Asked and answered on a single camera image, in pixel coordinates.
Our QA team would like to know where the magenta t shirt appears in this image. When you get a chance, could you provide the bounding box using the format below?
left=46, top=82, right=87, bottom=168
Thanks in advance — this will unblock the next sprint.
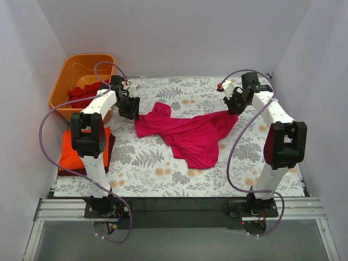
left=135, top=102, right=239, bottom=170

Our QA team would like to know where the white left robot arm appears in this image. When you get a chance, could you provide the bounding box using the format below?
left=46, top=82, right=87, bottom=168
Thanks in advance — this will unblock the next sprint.
left=71, top=75, right=140, bottom=218

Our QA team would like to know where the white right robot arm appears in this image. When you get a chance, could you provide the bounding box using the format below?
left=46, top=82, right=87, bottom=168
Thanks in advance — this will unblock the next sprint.
left=217, top=70, right=307, bottom=218

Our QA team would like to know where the red t shirt in bin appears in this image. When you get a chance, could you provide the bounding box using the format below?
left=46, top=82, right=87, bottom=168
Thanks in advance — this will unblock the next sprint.
left=67, top=82, right=103, bottom=109

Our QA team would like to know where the floral patterned table mat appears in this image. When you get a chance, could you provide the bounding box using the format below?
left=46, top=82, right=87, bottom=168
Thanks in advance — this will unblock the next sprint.
left=54, top=77, right=310, bottom=198

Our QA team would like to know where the orange plastic bin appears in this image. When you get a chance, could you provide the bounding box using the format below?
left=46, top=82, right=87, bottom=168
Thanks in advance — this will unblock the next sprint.
left=49, top=53, right=116, bottom=123

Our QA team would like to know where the folded dark red t shirt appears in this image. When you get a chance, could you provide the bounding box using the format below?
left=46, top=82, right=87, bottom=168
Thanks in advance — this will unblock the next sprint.
left=57, top=133, right=116, bottom=177

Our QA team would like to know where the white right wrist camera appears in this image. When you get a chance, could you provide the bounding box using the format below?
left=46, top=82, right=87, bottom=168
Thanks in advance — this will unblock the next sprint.
left=217, top=80, right=235, bottom=100

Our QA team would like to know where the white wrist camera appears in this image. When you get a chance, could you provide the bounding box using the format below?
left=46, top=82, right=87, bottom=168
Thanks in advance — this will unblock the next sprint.
left=217, top=80, right=235, bottom=100
left=125, top=80, right=136, bottom=98

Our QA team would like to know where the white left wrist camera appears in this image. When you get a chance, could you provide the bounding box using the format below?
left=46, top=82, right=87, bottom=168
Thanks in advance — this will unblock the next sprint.
left=125, top=80, right=136, bottom=98

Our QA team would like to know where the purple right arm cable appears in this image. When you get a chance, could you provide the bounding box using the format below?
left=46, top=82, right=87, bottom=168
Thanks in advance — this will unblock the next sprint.
left=218, top=70, right=286, bottom=238

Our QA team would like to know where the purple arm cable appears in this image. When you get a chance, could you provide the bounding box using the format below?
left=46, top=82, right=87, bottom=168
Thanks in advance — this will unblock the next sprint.
left=39, top=61, right=134, bottom=244
left=218, top=70, right=286, bottom=238

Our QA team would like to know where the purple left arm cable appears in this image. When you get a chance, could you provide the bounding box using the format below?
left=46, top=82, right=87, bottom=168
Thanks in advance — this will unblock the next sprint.
left=39, top=61, right=134, bottom=244

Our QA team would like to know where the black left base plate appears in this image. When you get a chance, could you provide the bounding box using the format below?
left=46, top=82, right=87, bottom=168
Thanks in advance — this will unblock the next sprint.
left=83, top=196, right=133, bottom=219

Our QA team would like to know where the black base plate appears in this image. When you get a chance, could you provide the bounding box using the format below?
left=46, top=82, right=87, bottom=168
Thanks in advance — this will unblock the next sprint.
left=227, top=198, right=278, bottom=218
left=83, top=196, right=133, bottom=219

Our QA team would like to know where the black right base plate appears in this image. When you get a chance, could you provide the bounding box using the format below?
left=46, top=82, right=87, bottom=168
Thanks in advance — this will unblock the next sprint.
left=227, top=198, right=278, bottom=218

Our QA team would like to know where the aluminium frame rail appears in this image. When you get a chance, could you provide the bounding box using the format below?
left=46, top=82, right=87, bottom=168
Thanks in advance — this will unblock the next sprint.
left=34, top=197, right=326, bottom=221

